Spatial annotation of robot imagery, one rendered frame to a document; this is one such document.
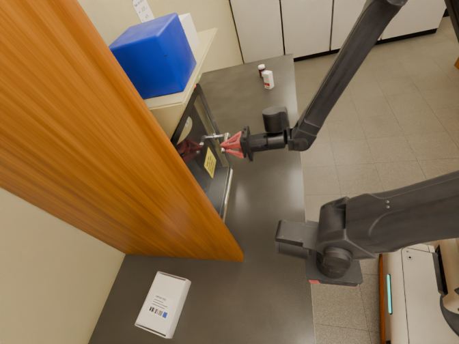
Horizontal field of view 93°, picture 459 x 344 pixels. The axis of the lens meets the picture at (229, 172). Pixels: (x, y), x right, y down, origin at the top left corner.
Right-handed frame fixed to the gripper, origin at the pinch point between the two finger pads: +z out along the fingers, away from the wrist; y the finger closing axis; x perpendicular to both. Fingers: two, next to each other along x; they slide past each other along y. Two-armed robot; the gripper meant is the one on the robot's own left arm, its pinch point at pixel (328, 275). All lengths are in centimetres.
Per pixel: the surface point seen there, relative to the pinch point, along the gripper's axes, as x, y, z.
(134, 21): -31, 34, -50
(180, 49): -22, 23, -46
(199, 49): -34, 24, -41
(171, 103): -14, 25, -41
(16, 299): 15, 77, -11
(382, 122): -172, -75, 110
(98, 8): -23, 34, -54
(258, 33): -325, 47, 58
